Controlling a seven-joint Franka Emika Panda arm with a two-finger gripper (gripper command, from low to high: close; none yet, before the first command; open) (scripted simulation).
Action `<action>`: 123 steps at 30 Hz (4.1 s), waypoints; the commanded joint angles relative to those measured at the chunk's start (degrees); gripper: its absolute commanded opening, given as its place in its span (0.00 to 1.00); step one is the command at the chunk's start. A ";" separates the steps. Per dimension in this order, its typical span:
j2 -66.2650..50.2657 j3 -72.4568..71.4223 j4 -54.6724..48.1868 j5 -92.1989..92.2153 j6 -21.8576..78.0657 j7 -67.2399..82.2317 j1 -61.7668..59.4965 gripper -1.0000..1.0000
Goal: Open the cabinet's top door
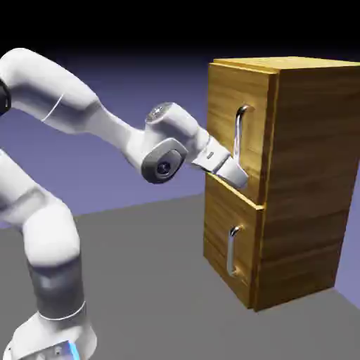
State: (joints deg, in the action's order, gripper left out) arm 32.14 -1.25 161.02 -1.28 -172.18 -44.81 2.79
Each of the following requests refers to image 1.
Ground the short wooden cabinet door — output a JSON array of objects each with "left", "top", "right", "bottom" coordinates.
[{"left": 202, "top": 174, "right": 266, "bottom": 310}]

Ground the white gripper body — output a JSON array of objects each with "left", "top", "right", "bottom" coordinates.
[{"left": 213, "top": 156, "right": 250, "bottom": 189}]

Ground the long curved metal handle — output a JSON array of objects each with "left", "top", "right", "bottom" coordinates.
[{"left": 232, "top": 104, "right": 256, "bottom": 169}]

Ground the tall wooden cabinet door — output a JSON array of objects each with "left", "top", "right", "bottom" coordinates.
[{"left": 205, "top": 62, "right": 280, "bottom": 207}]

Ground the light wood cabinet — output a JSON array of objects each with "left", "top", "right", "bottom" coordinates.
[{"left": 202, "top": 56, "right": 360, "bottom": 312}]

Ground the short curved metal handle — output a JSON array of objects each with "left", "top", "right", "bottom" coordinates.
[{"left": 226, "top": 224, "right": 246, "bottom": 278}]

